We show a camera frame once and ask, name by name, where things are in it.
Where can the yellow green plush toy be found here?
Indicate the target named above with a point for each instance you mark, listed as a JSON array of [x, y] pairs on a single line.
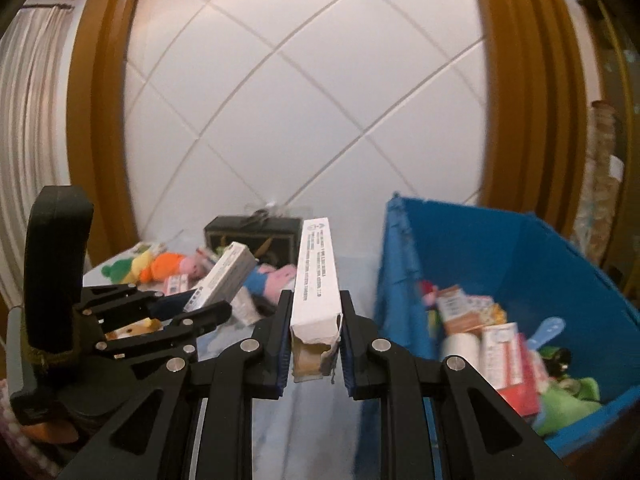
[[127, 267]]

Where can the patterned fabric roll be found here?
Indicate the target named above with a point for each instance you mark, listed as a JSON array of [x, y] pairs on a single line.
[[597, 185]]

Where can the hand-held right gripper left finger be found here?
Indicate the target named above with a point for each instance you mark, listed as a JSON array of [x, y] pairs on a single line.
[[282, 360]]

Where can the wooden door frame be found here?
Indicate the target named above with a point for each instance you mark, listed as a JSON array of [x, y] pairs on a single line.
[[530, 110], [100, 135]]

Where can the black gift box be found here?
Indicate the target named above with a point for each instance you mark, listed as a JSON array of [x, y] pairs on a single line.
[[240, 232]]

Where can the orange plush toy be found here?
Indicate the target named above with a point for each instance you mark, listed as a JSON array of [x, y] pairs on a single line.
[[165, 266]]

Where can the red plush toy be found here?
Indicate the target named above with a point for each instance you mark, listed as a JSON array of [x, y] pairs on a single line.
[[429, 292]]

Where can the tall red white carton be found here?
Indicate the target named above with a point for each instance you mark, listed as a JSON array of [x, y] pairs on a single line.
[[502, 360]]

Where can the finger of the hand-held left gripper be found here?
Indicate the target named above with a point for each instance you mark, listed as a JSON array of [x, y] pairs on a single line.
[[120, 297], [205, 315]]

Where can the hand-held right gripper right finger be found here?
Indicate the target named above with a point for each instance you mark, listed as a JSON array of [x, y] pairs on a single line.
[[346, 360]]

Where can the pile of red white boxes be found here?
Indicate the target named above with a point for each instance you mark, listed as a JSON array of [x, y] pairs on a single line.
[[175, 283]]

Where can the pink pig plush toy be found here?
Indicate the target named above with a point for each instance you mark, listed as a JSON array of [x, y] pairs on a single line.
[[265, 280]]

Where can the blue three-arm boomerang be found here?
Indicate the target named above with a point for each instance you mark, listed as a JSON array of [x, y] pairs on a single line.
[[547, 331]]

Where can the blue plastic storage bin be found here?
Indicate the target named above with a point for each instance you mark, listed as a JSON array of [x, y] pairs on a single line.
[[475, 245]]

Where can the white rectangular box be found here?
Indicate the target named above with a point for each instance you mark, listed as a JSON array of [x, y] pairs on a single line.
[[222, 275]]

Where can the white curtain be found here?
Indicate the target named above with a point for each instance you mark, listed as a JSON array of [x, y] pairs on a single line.
[[30, 135]]

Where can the white paper roll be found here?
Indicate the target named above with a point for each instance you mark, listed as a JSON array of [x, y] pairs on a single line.
[[462, 347]]

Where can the long white box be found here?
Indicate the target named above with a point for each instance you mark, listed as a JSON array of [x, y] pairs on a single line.
[[315, 285]]

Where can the orange white box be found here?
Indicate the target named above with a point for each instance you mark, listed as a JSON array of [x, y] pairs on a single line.
[[455, 310]]

